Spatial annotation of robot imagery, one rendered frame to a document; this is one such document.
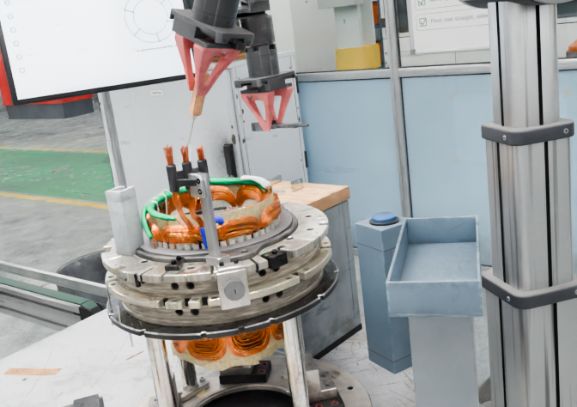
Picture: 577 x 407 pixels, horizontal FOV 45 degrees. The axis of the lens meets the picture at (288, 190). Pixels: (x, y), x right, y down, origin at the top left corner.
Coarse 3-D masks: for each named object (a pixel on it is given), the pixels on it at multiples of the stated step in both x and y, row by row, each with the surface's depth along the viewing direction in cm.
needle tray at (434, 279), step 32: (416, 224) 105; (448, 224) 104; (416, 256) 101; (448, 256) 99; (480, 256) 95; (416, 288) 82; (448, 288) 81; (480, 288) 80; (416, 320) 91; (448, 320) 90; (416, 352) 92; (448, 352) 91; (416, 384) 93; (448, 384) 92
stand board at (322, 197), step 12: (276, 192) 130; (288, 192) 129; (300, 192) 128; (312, 192) 127; (324, 192) 126; (336, 192) 126; (348, 192) 128; (312, 204) 121; (324, 204) 123; (336, 204) 126
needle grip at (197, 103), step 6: (204, 78) 94; (192, 96) 96; (198, 96) 95; (204, 96) 96; (192, 102) 96; (198, 102) 96; (192, 108) 96; (198, 108) 96; (192, 114) 96; (198, 114) 96
